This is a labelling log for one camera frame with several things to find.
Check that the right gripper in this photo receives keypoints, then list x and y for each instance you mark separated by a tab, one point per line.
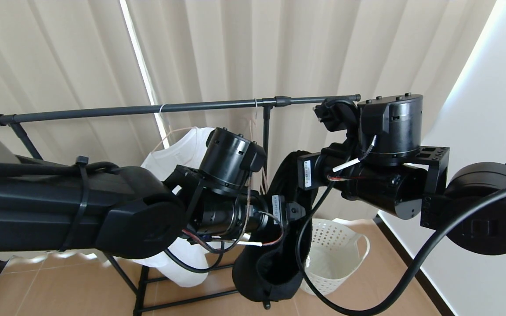
327	169

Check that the black clothes rack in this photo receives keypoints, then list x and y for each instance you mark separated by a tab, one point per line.
103	109

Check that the pink clothes hanger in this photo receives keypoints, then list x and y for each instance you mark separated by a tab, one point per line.
255	114
167	138

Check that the white printed sleeveless top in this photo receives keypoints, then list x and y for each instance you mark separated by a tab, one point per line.
178	149

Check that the white laundry basket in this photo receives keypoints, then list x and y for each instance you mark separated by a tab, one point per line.
336	254

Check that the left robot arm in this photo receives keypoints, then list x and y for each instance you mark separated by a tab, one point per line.
59	206

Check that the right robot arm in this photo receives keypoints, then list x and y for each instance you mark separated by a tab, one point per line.
393	127

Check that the beige curtain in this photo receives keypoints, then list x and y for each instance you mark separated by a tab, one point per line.
279	48

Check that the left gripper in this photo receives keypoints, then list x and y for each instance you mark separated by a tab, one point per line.
235	215

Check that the black garment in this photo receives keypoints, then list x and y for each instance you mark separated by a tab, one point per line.
275	267

